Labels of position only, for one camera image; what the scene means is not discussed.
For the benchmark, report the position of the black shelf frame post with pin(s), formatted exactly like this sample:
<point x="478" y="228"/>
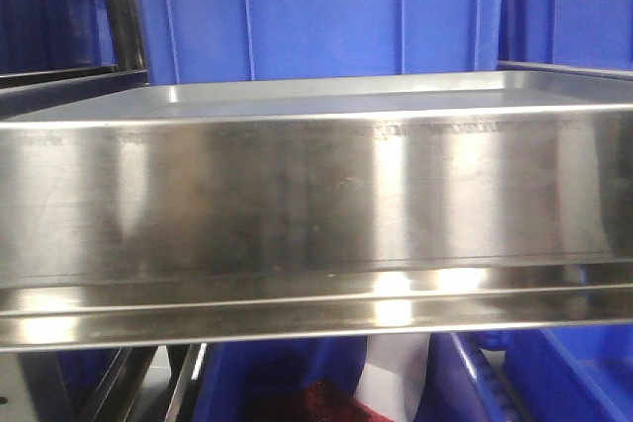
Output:
<point x="125" y="29"/>

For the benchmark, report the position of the blue bin upper left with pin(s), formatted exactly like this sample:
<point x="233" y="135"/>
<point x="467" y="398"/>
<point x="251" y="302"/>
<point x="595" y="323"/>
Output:
<point x="43" y="35"/>

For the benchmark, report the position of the blue plastic bin behind shelf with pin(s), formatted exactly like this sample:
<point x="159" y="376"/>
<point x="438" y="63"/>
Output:
<point x="189" y="41"/>

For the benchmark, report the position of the stainless steel shelf tray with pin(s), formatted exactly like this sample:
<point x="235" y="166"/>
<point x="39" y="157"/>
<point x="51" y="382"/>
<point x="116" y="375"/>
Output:
<point x="318" y="207"/>

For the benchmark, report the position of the blue bin lower middle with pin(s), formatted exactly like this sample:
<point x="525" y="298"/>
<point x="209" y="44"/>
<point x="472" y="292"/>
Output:
<point x="236" y="372"/>

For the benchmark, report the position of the dark red cloth item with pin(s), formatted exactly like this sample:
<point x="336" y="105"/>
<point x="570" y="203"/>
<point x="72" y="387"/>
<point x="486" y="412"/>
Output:
<point x="321" y="401"/>

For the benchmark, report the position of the blue bin upper right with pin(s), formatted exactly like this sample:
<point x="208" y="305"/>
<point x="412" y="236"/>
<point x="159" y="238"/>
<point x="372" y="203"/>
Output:
<point x="581" y="33"/>

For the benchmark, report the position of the blue bin lower right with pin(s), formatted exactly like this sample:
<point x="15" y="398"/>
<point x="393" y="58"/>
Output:
<point x="553" y="374"/>

